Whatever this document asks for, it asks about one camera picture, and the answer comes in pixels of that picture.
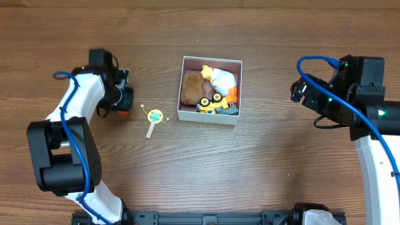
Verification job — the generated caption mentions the red ball toy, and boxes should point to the red ball toy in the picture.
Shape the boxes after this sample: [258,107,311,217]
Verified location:
[118,110,130,115]

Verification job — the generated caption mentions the yellow cat rattle drum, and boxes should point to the yellow cat rattle drum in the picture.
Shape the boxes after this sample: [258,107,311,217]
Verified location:
[140,104,170,139]

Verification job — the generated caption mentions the brown plush toy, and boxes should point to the brown plush toy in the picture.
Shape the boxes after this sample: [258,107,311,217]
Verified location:
[181,72,205,105]

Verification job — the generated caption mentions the white plush duck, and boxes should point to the white plush duck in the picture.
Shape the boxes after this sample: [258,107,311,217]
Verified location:
[201,65,238,104]

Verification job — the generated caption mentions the yellow toy crane truck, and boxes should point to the yellow toy crane truck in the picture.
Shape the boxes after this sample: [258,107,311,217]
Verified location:
[196,93,239,115]

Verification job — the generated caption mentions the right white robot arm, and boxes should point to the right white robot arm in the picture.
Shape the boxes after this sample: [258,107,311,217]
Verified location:
[291,75,399,224]

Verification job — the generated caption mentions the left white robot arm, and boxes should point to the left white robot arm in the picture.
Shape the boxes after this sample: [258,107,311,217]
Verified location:
[26,66,135,224]

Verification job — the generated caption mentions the white box pink interior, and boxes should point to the white box pink interior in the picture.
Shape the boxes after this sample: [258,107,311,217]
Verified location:
[177,56,243,125]

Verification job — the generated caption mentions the left blue cable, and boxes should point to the left blue cable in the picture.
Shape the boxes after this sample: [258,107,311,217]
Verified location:
[52,71,110,225]

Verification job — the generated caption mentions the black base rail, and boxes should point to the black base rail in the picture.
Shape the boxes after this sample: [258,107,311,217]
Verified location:
[71,209,348,225]

